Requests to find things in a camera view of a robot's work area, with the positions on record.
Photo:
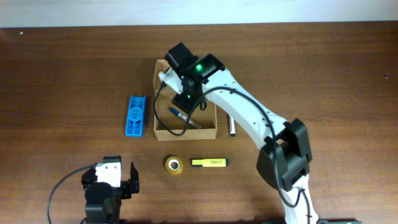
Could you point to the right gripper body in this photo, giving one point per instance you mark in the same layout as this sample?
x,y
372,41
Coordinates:
x,y
186,100

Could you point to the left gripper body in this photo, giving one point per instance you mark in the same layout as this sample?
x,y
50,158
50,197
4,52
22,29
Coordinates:
x,y
124,192

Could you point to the clear adhesive tape roll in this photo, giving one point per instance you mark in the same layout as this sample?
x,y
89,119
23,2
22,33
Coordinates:
x,y
174,165

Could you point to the blue whiteboard marker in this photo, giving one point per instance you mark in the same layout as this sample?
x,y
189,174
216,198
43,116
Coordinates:
x,y
184,118

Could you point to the blue plastic case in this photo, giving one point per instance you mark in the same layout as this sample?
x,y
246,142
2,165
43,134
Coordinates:
x,y
135,116

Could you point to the black whiteboard marker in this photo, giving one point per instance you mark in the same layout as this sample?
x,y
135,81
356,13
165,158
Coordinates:
x,y
232,130

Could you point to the yellow highlighter pen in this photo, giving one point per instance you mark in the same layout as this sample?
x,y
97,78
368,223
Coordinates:
x,y
213,162

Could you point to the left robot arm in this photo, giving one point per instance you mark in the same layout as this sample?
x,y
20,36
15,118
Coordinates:
x,y
103,210

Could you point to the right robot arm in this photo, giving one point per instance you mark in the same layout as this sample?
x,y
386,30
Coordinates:
x,y
284,147

